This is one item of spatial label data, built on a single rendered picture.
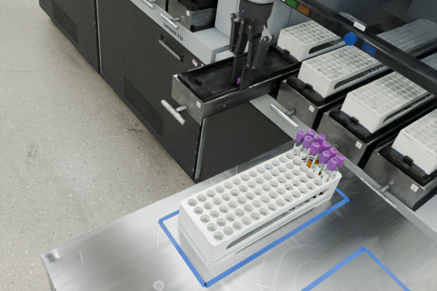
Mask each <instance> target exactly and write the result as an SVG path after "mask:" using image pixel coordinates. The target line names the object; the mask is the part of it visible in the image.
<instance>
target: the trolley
mask: <svg viewBox="0 0 437 291"><path fill-rule="evenodd" d="M295 141H296V140H295V139H294V140H292V141H290V142H288V143H286V144H284V145H281V146H279V147H276V148H274V149H272V150H270V151H268V152H266V153H264V154H261V155H259V156H257V157H254V158H252V159H250V160H248V161H246V162H244V163H241V164H239V165H237V166H234V167H232V168H230V169H228V170H226V171H224V172H221V173H219V174H217V175H214V176H212V177H210V178H208V179H206V180H204V181H201V182H199V183H197V184H194V185H192V186H190V187H188V188H186V189H184V190H181V191H179V192H177V193H175V194H172V195H171V196H168V197H166V198H164V199H162V200H159V201H157V202H155V203H152V204H151V205H148V206H146V207H144V208H142V209H139V210H137V211H135V212H132V213H131V214H128V215H126V216H124V217H122V218H119V219H117V220H115V221H112V222H111V223H108V224H106V225H104V226H102V227H99V228H97V229H95V230H93V231H90V232H89V233H86V234H84V235H82V236H79V237H77V238H75V239H73V240H70V241H69V242H66V243H64V244H62V245H60V246H57V247H55V248H53V249H50V250H49V251H46V252H44V253H42V254H40V260H41V263H42V265H43V267H44V269H45V271H46V275H47V279H48V282H49V287H50V289H51V291H437V244H436V243H435V242H433V241H432V240H431V239H430V238H429V237H428V236H427V235H426V234H424V233H423V232H422V231H421V230H419V229H418V228H417V227H416V226H415V225H414V224H413V223H412V222H410V221H409V220H408V219H407V218H405V217H404V216H403V215H402V214H401V213H400V212H399V211H398V210H397V209H395V208H394V207H393V206H392V205H390V204H389V203H388V202H387V201H386V200H385V199H384V198H383V197H381V196H380V195H379V194H378V193H376V192H375V191H374V190H373V189H372V188H371V187H370V186H369V185H368V184H366V183H365V182H364V181H363V180H361V178H359V176H357V175H356V174H355V173H354V172H352V171H351V170H350V169H349V168H348V167H346V165H344V164H343V165H342V167H340V169H339V171H338V172H340V174H341V179H340V180H339V182H338V185H337V186H336V189H335V190H334V193H333V195H332V197H331V198H330V199H329V200H327V201H325V202H324V203H322V204H320V205H319V206H317V207H313V208H312V209H310V210H308V211H307V212H305V213H303V214H301V215H300V216H298V217H296V218H295V219H293V220H291V221H289V222H287V223H286V224H284V225H282V226H281V227H279V228H277V229H275V230H274V231H272V232H270V233H269V234H267V235H265V236H263V237H262V238H260V239H259V240H256V241H255V242H253V243H251V244H250V245H248V246H246V247H244V248H242V249H241V250H239V251H238V252H236V253H235V254H234V255H232V256H231V257H229V258H228V259H226V260H224V261H222V262H221V263H219V264H217V265H216V266H214V267H212V268H208V267H207V266H206V265H205V264H204V263H203V261H202V260H201V258H200V257H199V256H198V254H197V253H196V252H195V250H194V249H193V247H192V246H191V245H190V243H189V242H188V240H187V239H186V238H185V236H184V235H183V233H182V232H181V231H180V229H179V228H178V217H179V206H180V202H181V200H183V199H185V198H187V197H190V196H192V195H194V194H197V193H198V192H201V191H202V190H205V189H207V188H209V187H211V186H214V185H216V184H218V183H220V182H222V181H225V180H226V179H229V178H231V177H233V176H235V175H237V174H240V173H242V172H244V171H246V170H249V169H250V168H253V167H254V166H257V165H259V164H261V163H263V162H266V161H268V160H270V159H272V158H274V157H277V156H278V155H281V154H283V153H285V152H287V151H290V150H292V149H293V148H294V145H295Z"/></svg>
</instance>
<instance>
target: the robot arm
mask: <svg viewBox="0 0 437 291"><path fill-rule="evenodd" d="M275 1H276V0H240V2H239V12H235V13H232V14H230V17H231V23H232V24H231V33H230V48H229V50H230V52H232V53H233V57H234V60H233V73H232V79H231V82H232V83H234V82H237V80H238V78H239V77H240V78H241V80H240V83H239V88H240V89H243V88H246V87H249V85H250V80H251V78H252V77H253V74H254V70H256V69H258V68H261V67H262V65H263V63H264V60H265V57H266V54H267V51H268V49H269V46H270V43H271V42H272V41H273V40H274V35H273V34H269V32H268V30H267V28H268V25H267V20H268V19H269V17H270V16H271V12H272V8H273V4H274V2H275ZM262 34H263V35H262ZM261 36H262V37H261ZM259 41H260V42H259ZM247 42H248V54H247V62H246V64H245V59H246V57H245V56H244V55H246V54H245V48H246V45H247ZM242 56H243V57H242Z"/></svg>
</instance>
